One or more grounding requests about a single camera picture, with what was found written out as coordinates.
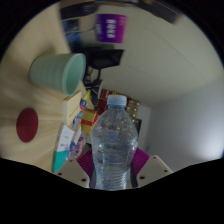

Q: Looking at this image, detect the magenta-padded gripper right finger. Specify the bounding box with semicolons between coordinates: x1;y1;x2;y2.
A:
130;147;175;188

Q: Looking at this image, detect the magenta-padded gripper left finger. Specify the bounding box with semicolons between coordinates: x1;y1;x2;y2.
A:
53;148;96;189

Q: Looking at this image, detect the clear plastic water bottle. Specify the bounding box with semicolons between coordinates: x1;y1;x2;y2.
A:
90;94;139;191

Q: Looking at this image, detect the white book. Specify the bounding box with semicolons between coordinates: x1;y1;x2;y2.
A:
54;122;76;153

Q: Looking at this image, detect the yellow gift box red ribbon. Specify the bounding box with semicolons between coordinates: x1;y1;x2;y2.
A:
80;108;100;135

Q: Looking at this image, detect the cream book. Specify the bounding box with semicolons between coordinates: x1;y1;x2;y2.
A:
62;90;83;127

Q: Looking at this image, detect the flat round red coaster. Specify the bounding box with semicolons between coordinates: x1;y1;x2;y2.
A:
15;107;40;144

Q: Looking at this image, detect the pale green ribbed cup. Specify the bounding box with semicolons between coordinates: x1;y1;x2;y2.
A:
28;52;87;96

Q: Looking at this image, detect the black office chair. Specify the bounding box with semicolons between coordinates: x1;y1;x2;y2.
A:
81;46;125;88

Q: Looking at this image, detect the purple sign board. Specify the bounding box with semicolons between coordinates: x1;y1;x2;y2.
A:
96;13;128;44

